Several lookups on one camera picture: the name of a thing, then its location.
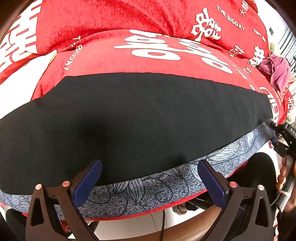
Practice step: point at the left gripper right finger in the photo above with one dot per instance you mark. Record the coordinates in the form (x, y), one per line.
(245, 212)

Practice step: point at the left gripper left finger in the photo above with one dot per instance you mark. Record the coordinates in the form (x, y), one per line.
(43, 222)

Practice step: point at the black pants with grey waistband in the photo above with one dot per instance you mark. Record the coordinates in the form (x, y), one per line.
(149, 131)

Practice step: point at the purple crumpled cloth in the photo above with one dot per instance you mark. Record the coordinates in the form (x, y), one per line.
(278, 69)

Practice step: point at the red sofa cover with characters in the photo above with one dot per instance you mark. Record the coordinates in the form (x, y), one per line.
(220, 41)

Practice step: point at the white cloth sheet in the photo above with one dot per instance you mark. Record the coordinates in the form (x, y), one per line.
(18, 89)

